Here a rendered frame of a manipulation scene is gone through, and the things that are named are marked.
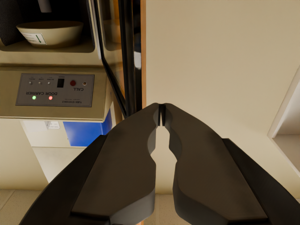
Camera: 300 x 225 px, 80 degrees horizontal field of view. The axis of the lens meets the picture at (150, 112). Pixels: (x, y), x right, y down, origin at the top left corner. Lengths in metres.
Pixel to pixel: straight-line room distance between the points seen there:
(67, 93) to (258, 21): 0.85
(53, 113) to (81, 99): 0.08
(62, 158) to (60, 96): 0.34
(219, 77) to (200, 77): 0.10
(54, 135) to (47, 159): 0.14
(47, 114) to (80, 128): 0.08
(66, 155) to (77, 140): 0.24
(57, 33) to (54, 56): 0.06
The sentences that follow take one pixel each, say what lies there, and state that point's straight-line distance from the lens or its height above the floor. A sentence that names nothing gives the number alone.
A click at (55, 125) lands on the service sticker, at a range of 0.68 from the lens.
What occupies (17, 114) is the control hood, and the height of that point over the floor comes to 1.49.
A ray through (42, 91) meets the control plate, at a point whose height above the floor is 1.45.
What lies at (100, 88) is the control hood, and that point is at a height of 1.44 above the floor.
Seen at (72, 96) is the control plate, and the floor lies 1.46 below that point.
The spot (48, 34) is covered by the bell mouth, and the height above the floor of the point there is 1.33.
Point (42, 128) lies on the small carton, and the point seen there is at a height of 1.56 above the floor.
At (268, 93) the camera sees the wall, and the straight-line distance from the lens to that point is 1.18.
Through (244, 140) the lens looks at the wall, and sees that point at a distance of 1.33.
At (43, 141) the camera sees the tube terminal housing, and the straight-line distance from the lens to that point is 0.75.
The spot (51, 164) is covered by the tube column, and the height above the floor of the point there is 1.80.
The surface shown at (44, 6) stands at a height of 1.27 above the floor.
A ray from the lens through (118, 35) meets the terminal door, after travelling 0.24.
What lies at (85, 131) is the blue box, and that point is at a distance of 0.50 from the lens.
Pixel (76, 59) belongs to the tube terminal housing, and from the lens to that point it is 0.53.
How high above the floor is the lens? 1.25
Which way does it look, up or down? 33 degrees up
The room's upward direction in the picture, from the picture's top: 179 degrees counter-clockwise
